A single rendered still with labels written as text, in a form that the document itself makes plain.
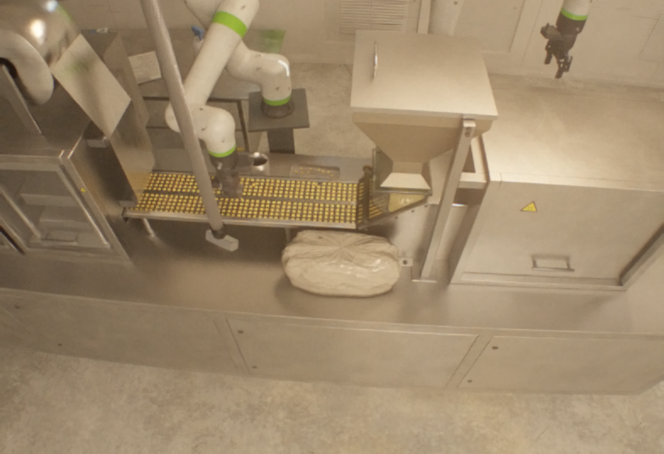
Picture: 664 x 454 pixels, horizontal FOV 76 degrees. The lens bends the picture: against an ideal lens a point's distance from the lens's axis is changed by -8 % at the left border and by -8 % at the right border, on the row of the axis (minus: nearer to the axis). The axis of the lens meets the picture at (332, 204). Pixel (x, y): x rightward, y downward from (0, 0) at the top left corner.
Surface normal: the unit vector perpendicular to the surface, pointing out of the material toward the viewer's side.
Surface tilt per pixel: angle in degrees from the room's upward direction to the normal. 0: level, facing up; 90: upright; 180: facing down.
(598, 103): 0
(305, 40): 90
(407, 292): 0
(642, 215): 90
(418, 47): 0
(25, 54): 90
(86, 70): 71
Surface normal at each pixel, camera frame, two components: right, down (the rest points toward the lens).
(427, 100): 0.00, -0.63
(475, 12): -0.07, 0.77
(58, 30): 0.94, -0.16
